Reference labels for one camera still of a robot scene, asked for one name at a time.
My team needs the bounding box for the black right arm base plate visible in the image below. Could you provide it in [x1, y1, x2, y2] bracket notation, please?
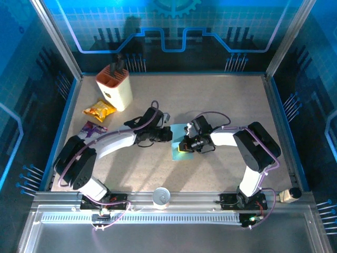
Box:
[220, 193, 269, 211]

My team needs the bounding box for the cream knife block orange top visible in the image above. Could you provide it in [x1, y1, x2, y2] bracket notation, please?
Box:
[95, 64, 133, 113]

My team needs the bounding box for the grey metal shelf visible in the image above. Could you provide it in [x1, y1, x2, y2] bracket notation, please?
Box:
[17, 205, 333, 253]

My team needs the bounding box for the aluminium mounting rail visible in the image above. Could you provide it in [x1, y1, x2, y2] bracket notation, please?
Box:
[33, 191, 315, 207]

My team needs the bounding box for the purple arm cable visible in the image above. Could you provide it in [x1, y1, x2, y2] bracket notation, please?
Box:
[57, 100, 165, 230]
[195, 111, 280, 229]

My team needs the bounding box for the aluminium frame post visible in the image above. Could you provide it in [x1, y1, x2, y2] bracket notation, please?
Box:
[29, 0, 84, 81]
[264, 0, 316, 77]

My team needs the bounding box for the cream bottle black cap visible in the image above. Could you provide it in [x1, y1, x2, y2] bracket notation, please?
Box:
[279, 187, 303, 203]

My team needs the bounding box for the yellow snack bag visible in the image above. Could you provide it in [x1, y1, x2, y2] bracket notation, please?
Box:
[82, 98, 117, 123]

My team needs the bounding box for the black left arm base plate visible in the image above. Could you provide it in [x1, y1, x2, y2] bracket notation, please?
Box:
[80, 193, 129, 211]

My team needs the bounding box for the white slotted cable duct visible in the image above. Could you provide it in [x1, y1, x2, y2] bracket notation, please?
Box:
[41, 212, 242, 225]

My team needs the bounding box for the light blue cloth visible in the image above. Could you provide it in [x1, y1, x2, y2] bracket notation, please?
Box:
[170, 123, 195, 161]

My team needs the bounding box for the purple snack bag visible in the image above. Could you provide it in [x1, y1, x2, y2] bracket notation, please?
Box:
[78, 120, 108, 141]

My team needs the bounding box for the silver drink can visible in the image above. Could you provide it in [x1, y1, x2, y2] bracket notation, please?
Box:
[152, 187, 172, 211]

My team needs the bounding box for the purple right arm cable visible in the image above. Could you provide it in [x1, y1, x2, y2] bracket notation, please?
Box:
[195, 111, 280, 229]

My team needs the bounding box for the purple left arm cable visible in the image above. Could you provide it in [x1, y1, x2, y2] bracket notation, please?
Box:
[57, 100, 165, 230]

